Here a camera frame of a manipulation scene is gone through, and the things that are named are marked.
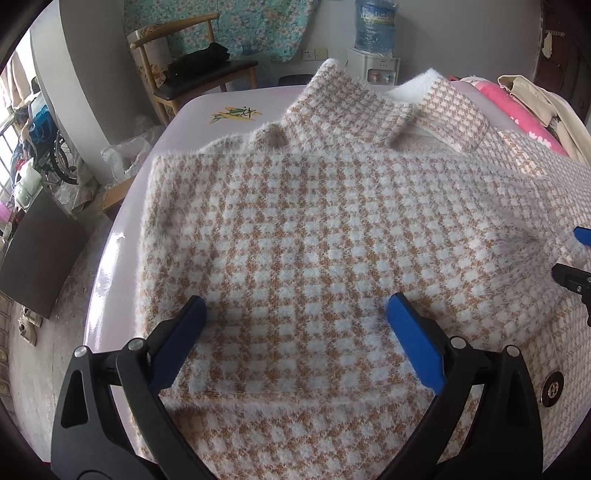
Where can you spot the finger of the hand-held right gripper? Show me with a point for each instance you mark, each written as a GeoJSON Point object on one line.
{"type": "Point", "coordinates": [582, 234]}
{"type": "Point", "coordinates": [572, 279]}

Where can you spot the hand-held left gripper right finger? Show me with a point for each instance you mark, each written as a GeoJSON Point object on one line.
{"type": "Point", "coordinates": [415, 341]}

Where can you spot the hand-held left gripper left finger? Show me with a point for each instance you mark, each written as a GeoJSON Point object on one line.
{"type": "Point", "coordinates": [181, 339]}

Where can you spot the fuzzy houndstooth knit coat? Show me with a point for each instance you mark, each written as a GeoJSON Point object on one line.
{"type": "Point", "coordinates": [323, 221]}

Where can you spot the pink printed blanket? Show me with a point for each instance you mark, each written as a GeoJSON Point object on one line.
{"type": "Point", "coordinates": [512, 110]}

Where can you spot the beige garment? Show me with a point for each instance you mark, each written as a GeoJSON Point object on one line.
{"type": "Point", "coordinates": [531, 94]}

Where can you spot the pair of beige shoes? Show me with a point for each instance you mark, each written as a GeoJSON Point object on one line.
{"type": "Point", "coordinates": [30, 327]}

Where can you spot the low wooden stool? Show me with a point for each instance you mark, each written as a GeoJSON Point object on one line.
{"type": "Point", "coordinates": [117, 194]}

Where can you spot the dark flat board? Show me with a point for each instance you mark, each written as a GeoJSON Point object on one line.
{"type": "Point", "coordinates": [39, 258]}

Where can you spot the clear plastic bag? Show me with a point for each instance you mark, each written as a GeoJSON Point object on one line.
{"type": "Point", "coordinates": [127, 154]}

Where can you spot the brown wooden door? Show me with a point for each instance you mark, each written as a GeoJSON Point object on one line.
{"type": "Point", "coordinates": [565, 41]}

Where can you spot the wheelchair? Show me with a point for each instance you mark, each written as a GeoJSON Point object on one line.
{"type": "Point", "coordinates": [62, 157]}

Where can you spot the bed with pale pink sheet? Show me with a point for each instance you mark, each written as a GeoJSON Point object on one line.
{"type": "Point", "coordinates": [194, 120]}

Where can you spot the wooden chair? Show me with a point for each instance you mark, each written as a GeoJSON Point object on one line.
{"type": "Point", "coordinates": [161, 94]}

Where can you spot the white water dispenser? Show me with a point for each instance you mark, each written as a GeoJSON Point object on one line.
{"type": "Point", "coordinates": [376, 67]}

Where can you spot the black folded clothing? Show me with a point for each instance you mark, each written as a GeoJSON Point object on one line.
{"type": "Point", "coordinates": [198, 60]}

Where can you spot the blue water bottle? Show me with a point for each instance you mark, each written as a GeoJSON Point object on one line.
{"type": "Point", "coordinates": [376, 27]}

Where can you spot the white wall socket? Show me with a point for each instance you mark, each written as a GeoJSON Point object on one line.
{"type": "Point", "coordinates": [313, 54]}

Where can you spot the teal floral wall cloth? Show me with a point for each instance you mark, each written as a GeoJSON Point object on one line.
{"type": "Point", "coordinates": [249, 27]}

